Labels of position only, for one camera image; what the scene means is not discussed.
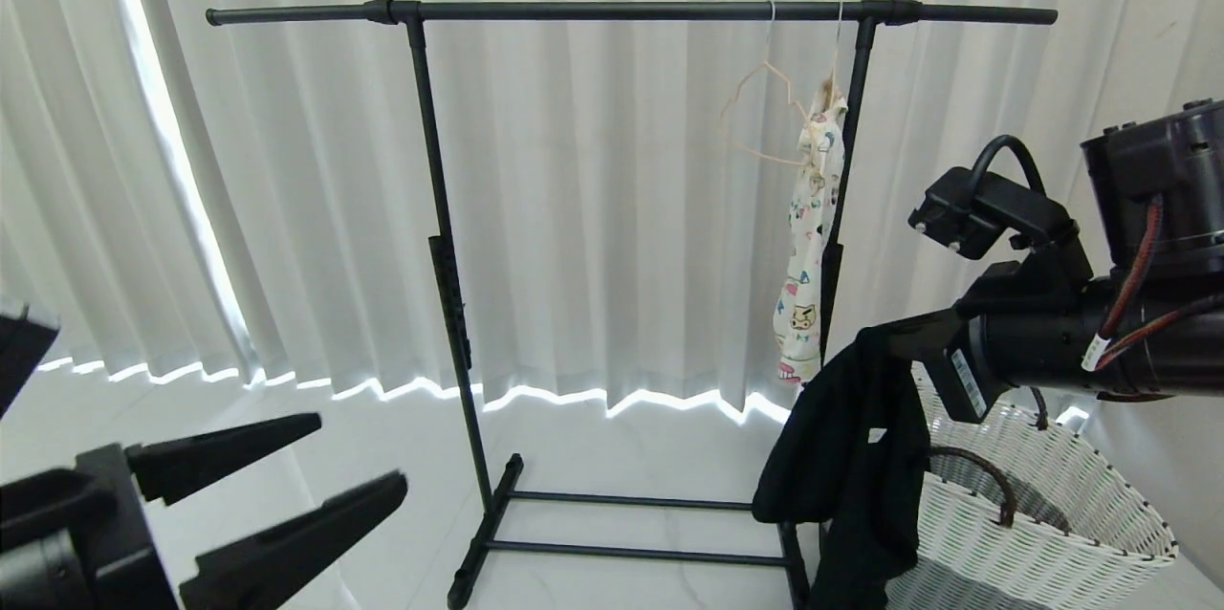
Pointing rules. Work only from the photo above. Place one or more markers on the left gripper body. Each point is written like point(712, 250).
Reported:
point(67, 543)

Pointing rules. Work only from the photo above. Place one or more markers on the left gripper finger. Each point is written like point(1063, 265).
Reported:
point(296, 543)
point(220, 452)

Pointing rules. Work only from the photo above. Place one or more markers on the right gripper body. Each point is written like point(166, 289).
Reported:
point(1033, 347)

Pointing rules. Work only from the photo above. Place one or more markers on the black garment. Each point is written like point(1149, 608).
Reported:
point(851, 457)

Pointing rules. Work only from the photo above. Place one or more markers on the cream printed garment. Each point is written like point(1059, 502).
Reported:
point(808, 237)

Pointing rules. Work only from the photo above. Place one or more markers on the pink clothes hanger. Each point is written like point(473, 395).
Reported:
point(839, 46)
point(765, 70)

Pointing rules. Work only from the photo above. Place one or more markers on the white laundry basket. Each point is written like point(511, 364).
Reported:
point(1071, 514)

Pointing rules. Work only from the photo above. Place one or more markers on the black clothes rack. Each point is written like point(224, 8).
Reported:
point(622, 10)

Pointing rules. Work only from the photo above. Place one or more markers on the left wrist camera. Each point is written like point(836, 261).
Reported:
point(19, 352)

